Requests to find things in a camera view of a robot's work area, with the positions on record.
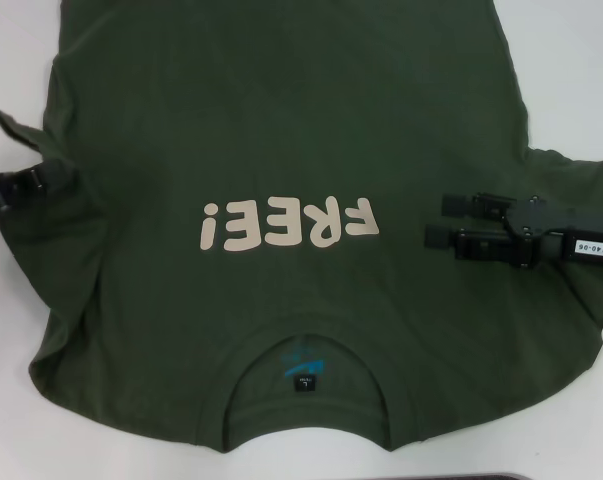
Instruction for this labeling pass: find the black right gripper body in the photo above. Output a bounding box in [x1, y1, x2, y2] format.
[503, 196, 603, 270]

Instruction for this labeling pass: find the dark green FREE! t-shirt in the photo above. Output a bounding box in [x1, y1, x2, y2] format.
[0, 0, 603, 454]

